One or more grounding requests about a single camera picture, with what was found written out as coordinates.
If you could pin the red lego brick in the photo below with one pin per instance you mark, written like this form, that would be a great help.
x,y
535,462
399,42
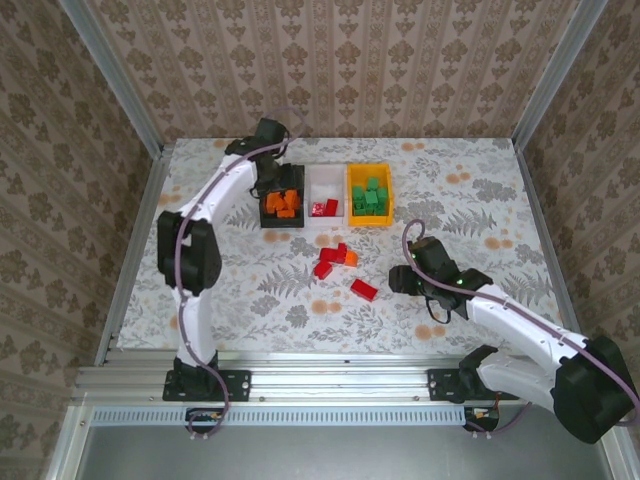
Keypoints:
x,y
322,270
331,206
317,209
364,290
332,254

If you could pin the green lego brick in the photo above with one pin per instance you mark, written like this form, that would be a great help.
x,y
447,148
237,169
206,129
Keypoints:
x,y
373,183
382,195
381,209
371,200
359,207
359,193

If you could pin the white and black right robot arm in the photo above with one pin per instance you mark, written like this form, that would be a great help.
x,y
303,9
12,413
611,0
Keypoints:
x,y
525,325

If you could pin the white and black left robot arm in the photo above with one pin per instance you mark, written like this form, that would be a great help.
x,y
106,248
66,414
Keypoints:
x,y
225,185

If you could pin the white plastic bin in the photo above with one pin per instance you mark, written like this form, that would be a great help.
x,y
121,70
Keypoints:
x,y
325,182

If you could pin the black plastic bin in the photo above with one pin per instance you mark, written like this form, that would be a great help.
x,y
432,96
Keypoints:
x,y
282,223

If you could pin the yellow plastic bin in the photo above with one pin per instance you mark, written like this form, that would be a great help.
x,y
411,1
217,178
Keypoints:
x,y
385,172

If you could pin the floral patterned table cover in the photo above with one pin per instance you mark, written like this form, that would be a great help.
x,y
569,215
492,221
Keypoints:
x,y
450,165

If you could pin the aluminium mounting beam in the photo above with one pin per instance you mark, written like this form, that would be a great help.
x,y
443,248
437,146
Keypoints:
x,y
340,380

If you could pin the grey metal tray panel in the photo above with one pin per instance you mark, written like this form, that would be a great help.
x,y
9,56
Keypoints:
x,y
340,455

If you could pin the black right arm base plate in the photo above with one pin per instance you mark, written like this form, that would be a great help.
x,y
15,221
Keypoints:
x,y
440,385

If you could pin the aluminium table side rail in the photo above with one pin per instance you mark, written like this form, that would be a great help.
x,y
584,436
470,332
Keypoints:
x,y
141,225
545,225

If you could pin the aluminium frame post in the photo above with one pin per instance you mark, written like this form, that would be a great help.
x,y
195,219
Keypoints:
x,y
557,75
112,75

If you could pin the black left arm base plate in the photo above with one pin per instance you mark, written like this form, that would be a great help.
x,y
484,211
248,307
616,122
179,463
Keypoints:
x,y
236,385

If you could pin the aluminium lower frame rail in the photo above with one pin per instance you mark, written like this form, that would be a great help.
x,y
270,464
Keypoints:
x,y
69,445
621,465

